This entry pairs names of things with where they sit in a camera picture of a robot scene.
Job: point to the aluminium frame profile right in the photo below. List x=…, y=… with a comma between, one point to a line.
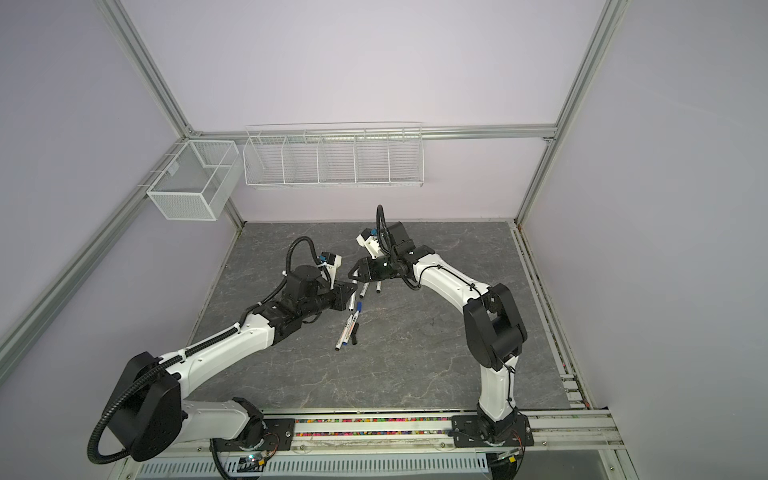
x=608, y=22

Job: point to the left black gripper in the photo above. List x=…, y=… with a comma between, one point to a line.
x=342, y=294

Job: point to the aluminium frame profile back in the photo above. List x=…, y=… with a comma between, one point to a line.
x=343, y=130

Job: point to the aluminium frame profile left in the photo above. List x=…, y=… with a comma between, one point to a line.
x=91, y=271

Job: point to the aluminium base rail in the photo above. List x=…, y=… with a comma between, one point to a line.
x=368, y=432

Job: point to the aluminium frame profile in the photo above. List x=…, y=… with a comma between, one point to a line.
x=91, y=271
x=343, y=130
x=608, y=22

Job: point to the white vented cable duct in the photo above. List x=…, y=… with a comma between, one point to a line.
x=316, y=466

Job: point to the white wire long basket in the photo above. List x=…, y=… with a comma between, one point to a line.
x=357, y=161

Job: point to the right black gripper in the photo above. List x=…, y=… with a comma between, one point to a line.
x=367, y=271

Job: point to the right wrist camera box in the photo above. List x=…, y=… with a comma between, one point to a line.
x=368, y=240

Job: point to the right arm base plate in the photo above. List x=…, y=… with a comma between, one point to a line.
x=475, y=431

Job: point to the blue capped whiteboard marker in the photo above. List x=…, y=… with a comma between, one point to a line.
x=355, y=316

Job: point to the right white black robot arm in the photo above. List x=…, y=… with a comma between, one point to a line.
x=494, y=330

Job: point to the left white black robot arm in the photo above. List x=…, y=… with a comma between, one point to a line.
x=150, y=410

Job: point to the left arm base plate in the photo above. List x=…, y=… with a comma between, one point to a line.
x=272, y=434

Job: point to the white mesh square basket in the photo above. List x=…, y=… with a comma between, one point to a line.
x=198, y=181

